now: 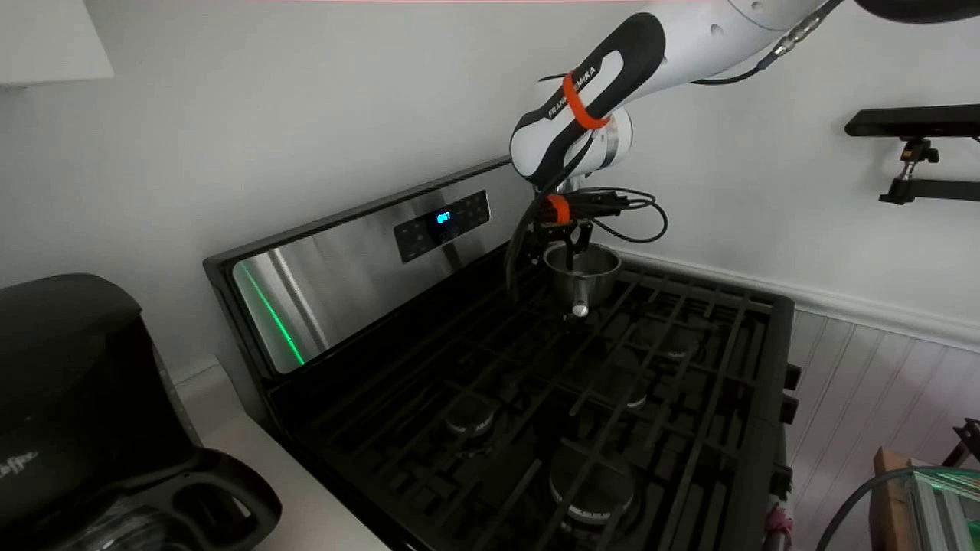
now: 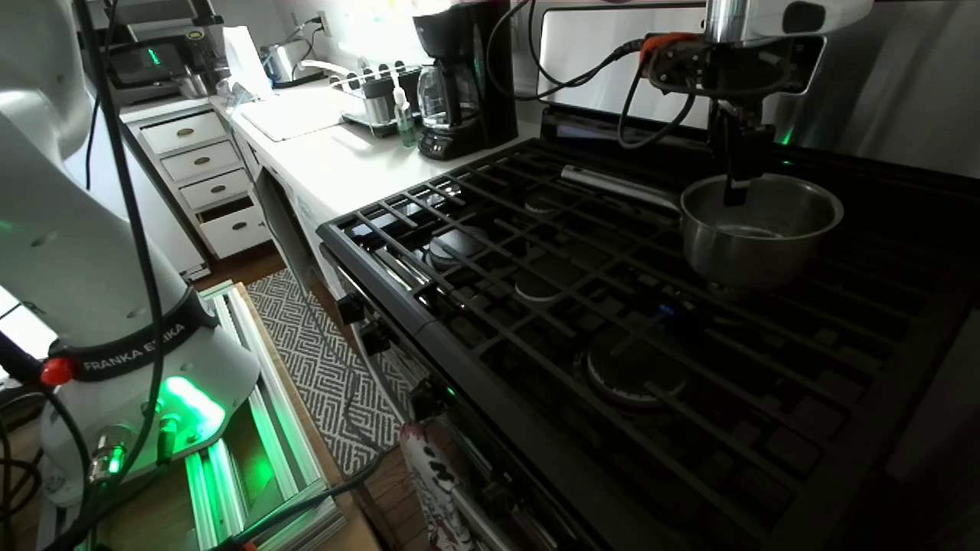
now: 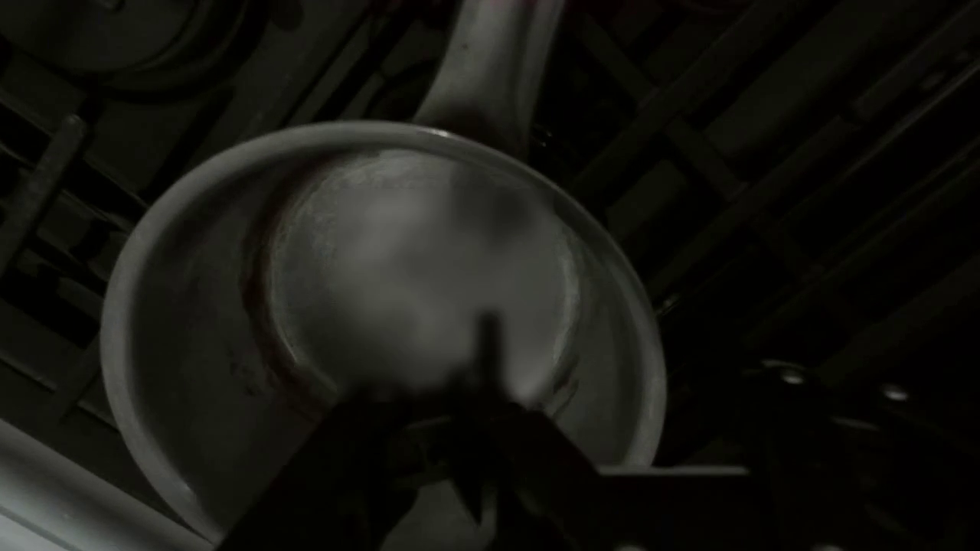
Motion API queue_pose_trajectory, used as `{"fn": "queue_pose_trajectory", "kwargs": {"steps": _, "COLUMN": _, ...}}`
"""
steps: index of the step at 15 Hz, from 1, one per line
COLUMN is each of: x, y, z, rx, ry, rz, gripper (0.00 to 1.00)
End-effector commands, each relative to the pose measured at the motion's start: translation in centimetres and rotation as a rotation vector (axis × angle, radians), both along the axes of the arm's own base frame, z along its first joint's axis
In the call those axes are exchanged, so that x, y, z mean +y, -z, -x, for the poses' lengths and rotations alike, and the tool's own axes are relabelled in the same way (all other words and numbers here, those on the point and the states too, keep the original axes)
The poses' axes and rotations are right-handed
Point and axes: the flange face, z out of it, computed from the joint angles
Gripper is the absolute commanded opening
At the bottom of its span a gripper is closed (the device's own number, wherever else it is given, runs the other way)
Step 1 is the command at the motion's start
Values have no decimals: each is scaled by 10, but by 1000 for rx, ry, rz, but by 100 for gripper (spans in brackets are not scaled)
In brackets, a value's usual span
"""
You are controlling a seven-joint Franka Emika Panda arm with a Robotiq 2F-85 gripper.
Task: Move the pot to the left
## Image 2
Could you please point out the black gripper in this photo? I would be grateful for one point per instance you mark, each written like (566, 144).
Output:
(760, 71)

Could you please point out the stainless steel saucepan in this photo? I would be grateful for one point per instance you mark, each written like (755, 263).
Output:
(755, 255)

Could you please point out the black gas stove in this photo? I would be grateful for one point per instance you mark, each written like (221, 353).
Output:
(866, 339)

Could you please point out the black stove burner cap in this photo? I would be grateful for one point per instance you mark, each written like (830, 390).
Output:
(537, 292)
(639, 371)
(454, 246)

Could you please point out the black coffee maker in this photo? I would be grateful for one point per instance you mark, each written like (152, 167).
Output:
(477, 71)

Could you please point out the green soap bottle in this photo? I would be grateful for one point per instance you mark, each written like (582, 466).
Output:
(404, 111)

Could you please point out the white cutting board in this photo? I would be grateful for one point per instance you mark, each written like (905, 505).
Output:
(293, 116)

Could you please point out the grey patterned rug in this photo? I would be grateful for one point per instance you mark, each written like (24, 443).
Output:
(325, 377)

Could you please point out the silver kettle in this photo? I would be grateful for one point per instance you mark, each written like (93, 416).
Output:
(283, 62)

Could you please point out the white drawer cabinet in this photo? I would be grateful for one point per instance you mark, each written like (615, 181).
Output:
(195, 164)

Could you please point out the metal robot stand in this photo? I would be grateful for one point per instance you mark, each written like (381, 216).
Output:
(265, 447)

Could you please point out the black electronics box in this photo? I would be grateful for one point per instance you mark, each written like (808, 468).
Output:
(153, 65)

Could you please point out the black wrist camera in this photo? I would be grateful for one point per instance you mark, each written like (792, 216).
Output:
(677, 68)

